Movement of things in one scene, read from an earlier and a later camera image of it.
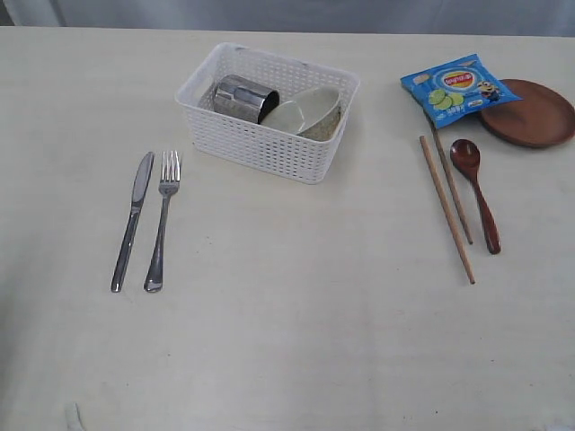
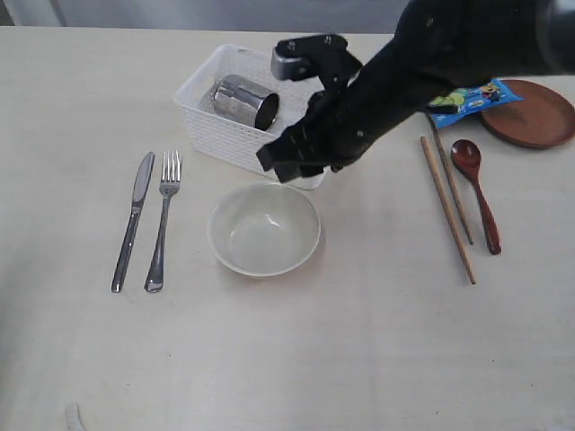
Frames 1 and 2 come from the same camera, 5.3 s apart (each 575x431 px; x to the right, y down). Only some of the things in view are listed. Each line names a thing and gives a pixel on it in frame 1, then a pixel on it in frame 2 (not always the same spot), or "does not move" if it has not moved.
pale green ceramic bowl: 301,109 → 264,229
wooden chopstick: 436,132 does not move
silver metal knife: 141,183 does not move
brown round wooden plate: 543,118 does not move
